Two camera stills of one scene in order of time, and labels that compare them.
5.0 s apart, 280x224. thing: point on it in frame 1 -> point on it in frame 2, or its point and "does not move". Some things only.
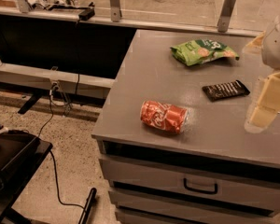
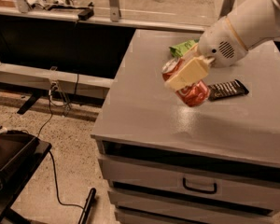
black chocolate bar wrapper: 225,91 does not move
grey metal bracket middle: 115,3 does not move
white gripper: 277,49 -> 219,43
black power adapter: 87,14 does not move
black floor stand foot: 88,206 does not move
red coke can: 164,116 -> 195,94
